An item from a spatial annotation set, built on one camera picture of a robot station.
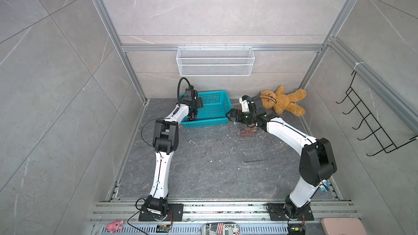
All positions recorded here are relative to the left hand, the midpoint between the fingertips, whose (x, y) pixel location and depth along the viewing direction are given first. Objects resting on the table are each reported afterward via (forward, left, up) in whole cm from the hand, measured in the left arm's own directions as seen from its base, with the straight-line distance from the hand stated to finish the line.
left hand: (200, 99), depth 109 cm
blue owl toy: (-57, -62, -8) cm, 84 cm away
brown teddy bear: (-2, -56, -3) cm, 56 cm away
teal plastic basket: (0, -11, -7) cm, 13 cm away
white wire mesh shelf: (+12, -11, +21) cm, 27 cm away
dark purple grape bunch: (-10, +5, -5) cm, 13 cm away
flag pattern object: (-72, -10, -5) cm, 73 cm away
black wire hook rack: (-50, -74, +23) cm, 92 cm away
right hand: (-22, -20, +8) cm, 31 cm away
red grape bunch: (-24, -29, -4) cm, 38 cm away
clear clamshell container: (-34, -32, -10) cm, 48 cm away
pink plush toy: (-70, +37, -6) cm, 79 cm away
